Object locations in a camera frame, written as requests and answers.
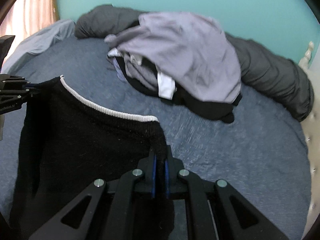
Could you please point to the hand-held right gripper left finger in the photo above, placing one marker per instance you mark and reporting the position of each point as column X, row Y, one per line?
column 154, row 177

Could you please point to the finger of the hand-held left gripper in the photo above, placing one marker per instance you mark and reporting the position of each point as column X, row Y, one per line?
column 17, row 93
column 15, row 79

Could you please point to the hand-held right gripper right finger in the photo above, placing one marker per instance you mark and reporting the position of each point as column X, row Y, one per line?
column 166, row 177

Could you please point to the black sweater with white collar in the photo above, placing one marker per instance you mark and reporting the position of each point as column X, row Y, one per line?
column 75, row 142

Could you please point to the light grey crumpled cloth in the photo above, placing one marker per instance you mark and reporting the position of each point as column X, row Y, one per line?
column 45, row 40

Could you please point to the bed with blue sheet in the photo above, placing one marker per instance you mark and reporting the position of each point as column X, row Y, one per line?
column 225, row 167

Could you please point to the pink curtain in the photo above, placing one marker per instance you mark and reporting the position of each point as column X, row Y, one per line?
column 32, row 5

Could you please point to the black garment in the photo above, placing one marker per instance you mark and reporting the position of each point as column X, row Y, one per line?
column 200, row 107

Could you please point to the white garment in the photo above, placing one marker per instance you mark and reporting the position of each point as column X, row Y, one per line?
column 166, row 87

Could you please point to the grey garment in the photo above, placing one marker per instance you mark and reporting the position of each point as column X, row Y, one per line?
column 142, row 75

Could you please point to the blue striped cloth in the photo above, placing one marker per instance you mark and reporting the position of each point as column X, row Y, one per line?
column 118, row 71

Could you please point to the lavender grey shirt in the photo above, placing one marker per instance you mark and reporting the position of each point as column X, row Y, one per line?
column 187, row 50

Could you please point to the dark grey rolled duvet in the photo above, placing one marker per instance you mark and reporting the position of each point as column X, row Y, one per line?
column 270, row 75

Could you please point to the cream tufted headboard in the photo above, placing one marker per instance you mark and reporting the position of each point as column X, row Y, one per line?
column 312, row 142

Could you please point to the wooden frame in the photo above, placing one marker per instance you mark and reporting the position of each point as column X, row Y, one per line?
column 55, row 5

